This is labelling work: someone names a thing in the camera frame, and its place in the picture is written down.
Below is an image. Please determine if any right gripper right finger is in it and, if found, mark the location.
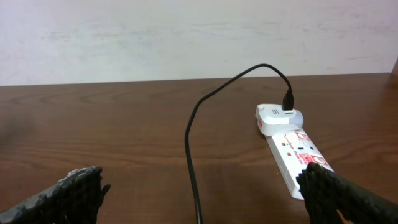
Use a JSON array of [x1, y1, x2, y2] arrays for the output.
[[296, 163, 397, 223]]

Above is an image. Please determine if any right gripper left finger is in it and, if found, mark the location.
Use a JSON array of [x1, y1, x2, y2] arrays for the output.
[[1, 166, 111, 224]]

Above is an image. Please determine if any white USB charger plug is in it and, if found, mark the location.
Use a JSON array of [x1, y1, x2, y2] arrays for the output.
[[255, 104, 304, 136]]

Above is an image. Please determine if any white power strip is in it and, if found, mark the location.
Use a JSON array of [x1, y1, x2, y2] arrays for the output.
[[266, 129, 333, 200]]

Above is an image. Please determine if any black charger cable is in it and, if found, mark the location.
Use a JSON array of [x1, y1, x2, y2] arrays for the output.
[[184, 63, 295, 224]]

